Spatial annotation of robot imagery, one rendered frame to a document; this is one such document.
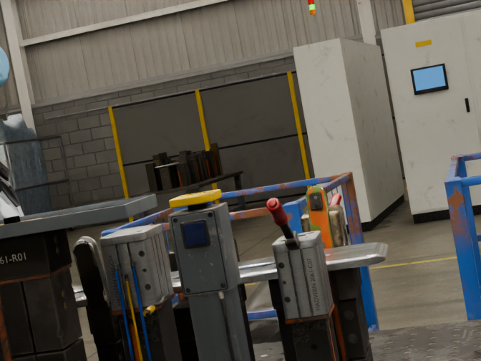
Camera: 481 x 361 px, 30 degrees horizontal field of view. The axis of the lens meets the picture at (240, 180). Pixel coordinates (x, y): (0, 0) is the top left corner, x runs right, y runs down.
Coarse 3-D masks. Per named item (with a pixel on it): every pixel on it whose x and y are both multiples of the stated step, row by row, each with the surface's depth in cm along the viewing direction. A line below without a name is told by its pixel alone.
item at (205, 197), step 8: (200, 192) 124; (208, 192) 121; (216, 192) 121; (176, 200) 119; (184, 200) 119; (192, 200) 119; (200, 200) 119; (208, 200) 118; (192, 208) 121; (200, 208) 121
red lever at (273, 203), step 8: (272, 200) 122; (272, 208) 121; (280, 208) 122; (272, 216) 124; (280, 216) 123; (280, 224) 125; (288, 232) 129; (288, 240) 131; (296, 240) 131; (288, 248) 132; (296, 248) 132
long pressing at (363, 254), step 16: (272, 256) 163; (336, 256) 149; (352, 256) 146; (368, 256) 143; (384, 256) 145; (176, 272) 165; (240, 272) 151; (256, 272) 146; (272, 272) 146; (80, 288) 167; (176, 288) 149; (80, 304) 153
